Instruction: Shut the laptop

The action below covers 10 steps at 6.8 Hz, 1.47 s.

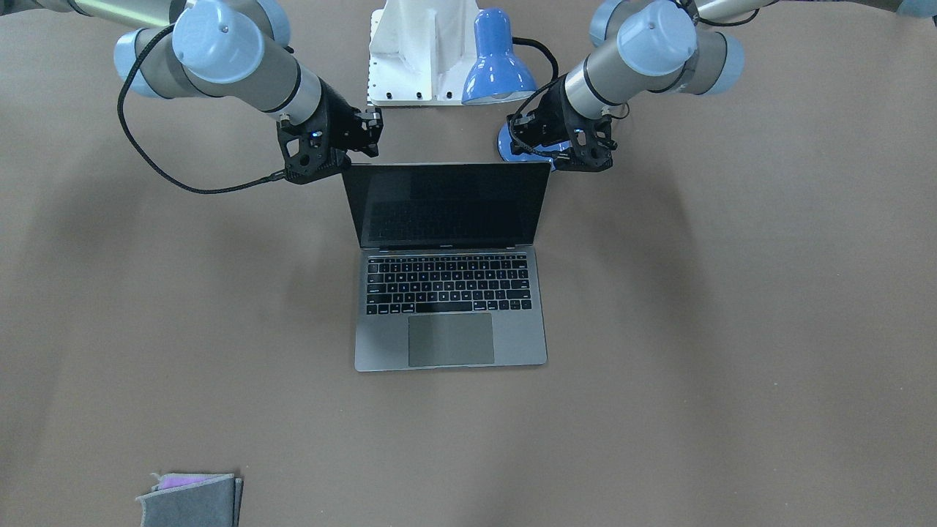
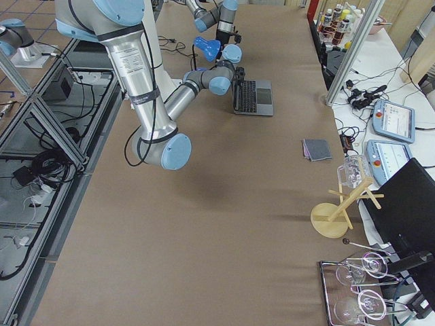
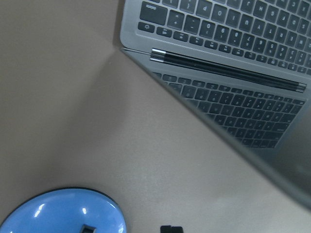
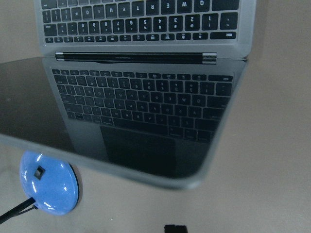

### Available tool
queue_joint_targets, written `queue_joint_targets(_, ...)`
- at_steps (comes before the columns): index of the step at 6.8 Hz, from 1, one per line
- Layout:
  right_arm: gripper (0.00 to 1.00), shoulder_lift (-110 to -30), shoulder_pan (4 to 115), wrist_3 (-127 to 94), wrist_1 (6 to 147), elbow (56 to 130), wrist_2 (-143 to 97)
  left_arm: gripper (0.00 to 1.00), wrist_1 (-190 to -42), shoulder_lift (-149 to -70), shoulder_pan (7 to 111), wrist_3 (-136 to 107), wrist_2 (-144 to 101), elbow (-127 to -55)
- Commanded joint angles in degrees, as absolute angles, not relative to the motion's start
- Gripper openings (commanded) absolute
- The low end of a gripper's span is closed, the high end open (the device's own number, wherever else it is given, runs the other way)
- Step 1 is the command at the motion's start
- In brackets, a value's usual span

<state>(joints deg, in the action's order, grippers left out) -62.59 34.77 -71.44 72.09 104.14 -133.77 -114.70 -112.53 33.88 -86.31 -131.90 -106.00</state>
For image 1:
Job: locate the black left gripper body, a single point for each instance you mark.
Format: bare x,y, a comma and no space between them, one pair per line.
550,115

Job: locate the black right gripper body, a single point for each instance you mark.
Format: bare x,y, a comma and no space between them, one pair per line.
339,111

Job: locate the grey laptop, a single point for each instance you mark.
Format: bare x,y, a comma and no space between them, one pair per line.
448,270

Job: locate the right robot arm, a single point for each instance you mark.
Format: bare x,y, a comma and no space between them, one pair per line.
238,49

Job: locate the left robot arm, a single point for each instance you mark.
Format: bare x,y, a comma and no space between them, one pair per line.
639,46

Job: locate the blue desk lamp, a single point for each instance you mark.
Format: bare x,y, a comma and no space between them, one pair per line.
498,75

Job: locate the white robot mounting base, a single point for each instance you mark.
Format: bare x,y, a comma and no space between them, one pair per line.
420,52

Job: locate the folded grey cloth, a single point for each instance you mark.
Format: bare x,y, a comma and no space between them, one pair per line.
192,500

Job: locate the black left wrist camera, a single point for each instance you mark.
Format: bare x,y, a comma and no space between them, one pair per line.
591,145

